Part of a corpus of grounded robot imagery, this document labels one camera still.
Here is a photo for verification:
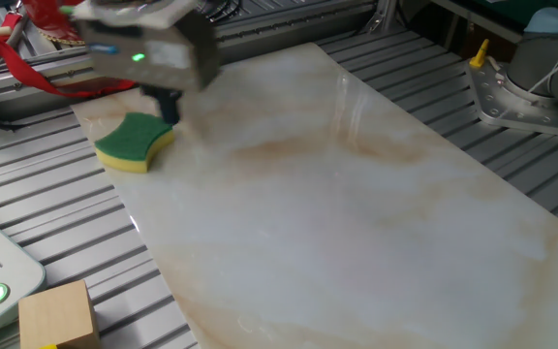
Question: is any silver Schunk gripper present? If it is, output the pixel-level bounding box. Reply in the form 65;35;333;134
73;9;222;126

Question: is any green and yellow sponge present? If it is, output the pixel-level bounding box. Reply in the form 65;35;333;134
93;111;176;175

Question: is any white teach pendant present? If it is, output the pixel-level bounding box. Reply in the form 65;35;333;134
0;203;47;348

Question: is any wooden block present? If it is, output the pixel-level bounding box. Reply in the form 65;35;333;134
17;279;102;349

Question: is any yellow plastic clip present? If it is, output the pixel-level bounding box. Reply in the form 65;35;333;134
468;38;491;69

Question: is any red bag with strap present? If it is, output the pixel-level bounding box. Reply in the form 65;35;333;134
0;0;138;98

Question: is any aluminium post with bracket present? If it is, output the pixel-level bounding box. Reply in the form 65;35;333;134
363;0;399;35

